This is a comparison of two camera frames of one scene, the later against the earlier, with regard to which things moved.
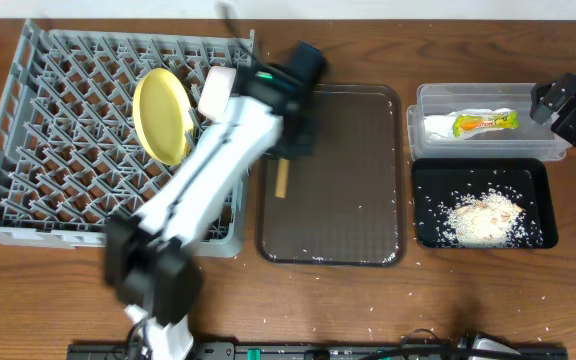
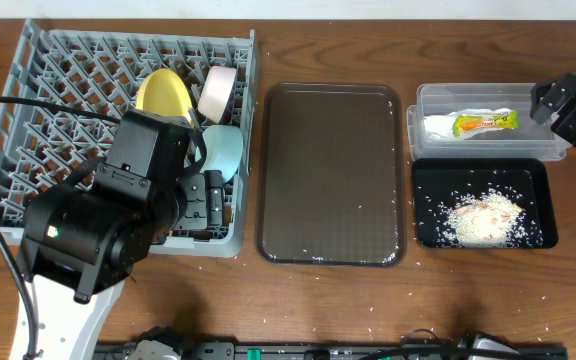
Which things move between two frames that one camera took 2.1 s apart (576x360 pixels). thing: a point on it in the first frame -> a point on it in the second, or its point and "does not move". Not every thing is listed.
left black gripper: x=294 y=138 -> x=200 y=201
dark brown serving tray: x=345 y=206 does not move
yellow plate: x=163 y=114 does not move
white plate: x=216 y=92 does not move
